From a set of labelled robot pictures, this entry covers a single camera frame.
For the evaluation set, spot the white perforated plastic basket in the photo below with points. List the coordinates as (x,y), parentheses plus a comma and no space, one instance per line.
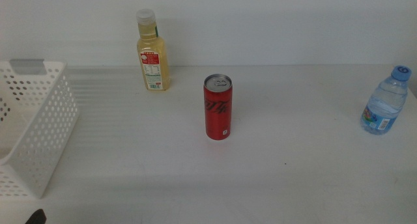
(53,67)

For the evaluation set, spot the clear water bottle blue cap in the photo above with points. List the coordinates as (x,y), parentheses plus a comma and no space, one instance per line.
(386,103)

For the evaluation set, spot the red cola can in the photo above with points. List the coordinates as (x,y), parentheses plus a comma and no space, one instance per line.
(218,120)

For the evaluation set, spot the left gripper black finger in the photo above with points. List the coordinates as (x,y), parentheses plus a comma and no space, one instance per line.
(39,217)

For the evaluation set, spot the yellow juice bottle white cap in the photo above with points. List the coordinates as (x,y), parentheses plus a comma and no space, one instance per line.
(153,51)

